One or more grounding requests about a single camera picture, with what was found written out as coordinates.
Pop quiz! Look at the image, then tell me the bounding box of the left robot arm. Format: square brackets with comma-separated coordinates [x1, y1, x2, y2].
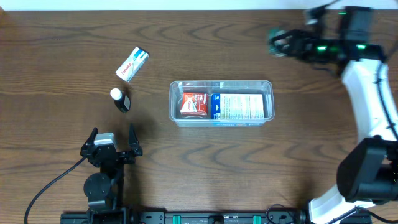
[80, 124, 143, 212]

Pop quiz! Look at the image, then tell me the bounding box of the red medicine box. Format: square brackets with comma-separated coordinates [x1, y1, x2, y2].
[180, 92, 208, 116]

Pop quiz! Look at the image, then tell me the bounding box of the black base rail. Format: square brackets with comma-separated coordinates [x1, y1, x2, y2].
[60, 207, 373, 224]

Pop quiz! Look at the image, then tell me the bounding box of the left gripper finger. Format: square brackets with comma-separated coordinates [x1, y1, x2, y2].
[82, 128, 98, 149]
[128, 123, 141, 151]

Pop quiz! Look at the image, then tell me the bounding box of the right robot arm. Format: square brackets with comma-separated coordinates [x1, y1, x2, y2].
[269, 6, 397, 223]

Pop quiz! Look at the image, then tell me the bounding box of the blue white medicine box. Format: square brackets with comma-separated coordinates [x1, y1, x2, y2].
[211, 93, 264, 119]

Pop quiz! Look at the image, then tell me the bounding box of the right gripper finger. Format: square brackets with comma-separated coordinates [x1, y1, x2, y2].
[269, 47, 294, 57]
[268, 29, 294, 42]

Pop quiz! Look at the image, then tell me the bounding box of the clear plastic container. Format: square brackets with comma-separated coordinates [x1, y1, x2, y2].
[169, 80, 275, 127]

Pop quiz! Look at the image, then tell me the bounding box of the dark bottle white cap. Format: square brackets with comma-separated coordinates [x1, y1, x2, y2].
[109, 88, 131, 113]

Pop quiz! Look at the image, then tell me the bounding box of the white Panadol box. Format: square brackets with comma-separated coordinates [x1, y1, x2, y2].
[116, 47, 149, 82]

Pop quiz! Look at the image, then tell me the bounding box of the green box round logo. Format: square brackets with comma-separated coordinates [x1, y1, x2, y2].
[268, 28, 285, 48]

